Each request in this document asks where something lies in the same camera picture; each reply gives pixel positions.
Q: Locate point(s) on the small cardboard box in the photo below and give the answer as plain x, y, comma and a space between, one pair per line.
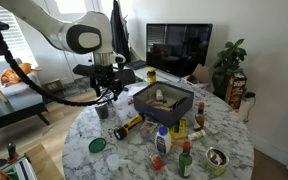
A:
53, 86

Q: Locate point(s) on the small white bottle green cap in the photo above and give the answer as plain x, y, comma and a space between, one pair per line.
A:
196, 135

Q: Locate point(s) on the red Jenga box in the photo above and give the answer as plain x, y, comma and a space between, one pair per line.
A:
235, 90

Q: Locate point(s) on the small clear plastic cup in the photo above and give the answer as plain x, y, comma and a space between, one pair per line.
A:
112, 163

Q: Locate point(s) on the wooden blocks inside box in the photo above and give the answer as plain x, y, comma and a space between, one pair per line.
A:
159, 105

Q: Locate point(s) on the white bottle blue cap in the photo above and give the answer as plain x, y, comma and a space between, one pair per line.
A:
163, 142

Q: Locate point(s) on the dark laptop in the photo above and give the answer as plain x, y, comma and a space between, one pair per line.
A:
136, 64

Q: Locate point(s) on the grey sofa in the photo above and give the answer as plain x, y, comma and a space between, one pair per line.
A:
14, 96

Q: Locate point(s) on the green plastic lid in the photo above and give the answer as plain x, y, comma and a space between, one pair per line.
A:
97, 145

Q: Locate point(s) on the yellow packet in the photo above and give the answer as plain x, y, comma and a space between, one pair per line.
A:
180, 126

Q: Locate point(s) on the open tin can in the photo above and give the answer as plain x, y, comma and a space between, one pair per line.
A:
216, 163

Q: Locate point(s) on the white television stand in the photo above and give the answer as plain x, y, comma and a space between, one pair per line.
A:
164, 77

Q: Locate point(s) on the black and yellow torch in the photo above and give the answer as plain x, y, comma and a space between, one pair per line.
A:
129, 126

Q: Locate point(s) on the small red items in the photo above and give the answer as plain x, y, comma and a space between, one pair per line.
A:
131, 101

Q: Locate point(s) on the dark blue cardboard box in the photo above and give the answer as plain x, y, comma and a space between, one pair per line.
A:
165, 116

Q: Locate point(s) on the purple packet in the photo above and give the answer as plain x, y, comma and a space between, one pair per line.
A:
148, 129

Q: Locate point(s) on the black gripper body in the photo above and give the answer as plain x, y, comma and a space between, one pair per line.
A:
107, 82

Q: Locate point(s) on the metal cup with coffee beans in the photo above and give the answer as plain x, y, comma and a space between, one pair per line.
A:
101, 111

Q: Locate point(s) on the green and white rack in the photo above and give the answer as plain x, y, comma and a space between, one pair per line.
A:
17, 168

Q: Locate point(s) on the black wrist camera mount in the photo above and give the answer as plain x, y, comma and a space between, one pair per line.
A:
84, 70

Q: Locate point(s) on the dark hanging jacket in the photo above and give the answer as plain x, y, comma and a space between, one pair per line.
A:
120, 30

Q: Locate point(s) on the grey patterned rug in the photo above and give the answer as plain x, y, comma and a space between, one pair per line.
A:
79, 87

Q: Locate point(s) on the small jar red lid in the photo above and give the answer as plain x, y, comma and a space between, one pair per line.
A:
157, 163

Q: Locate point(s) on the green potted plant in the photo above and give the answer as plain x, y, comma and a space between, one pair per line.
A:
229, 56

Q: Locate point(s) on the open brown cardboard box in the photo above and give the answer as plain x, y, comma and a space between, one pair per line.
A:
200, 74

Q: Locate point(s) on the black oval case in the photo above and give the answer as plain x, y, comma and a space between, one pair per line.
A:
180, 103

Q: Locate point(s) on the hot sauce bottle red cap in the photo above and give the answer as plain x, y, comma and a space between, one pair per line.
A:
200, 120

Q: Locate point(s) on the black flat television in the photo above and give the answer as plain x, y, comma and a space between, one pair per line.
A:
179, 48

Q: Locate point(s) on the orange stuffed toy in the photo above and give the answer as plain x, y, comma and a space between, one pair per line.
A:
12, 75

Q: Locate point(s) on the green glass bottle red cap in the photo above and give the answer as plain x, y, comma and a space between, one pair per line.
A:
185, 163

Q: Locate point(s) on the yellow lid vitamin bottle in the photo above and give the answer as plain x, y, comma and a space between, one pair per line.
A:
151, 76

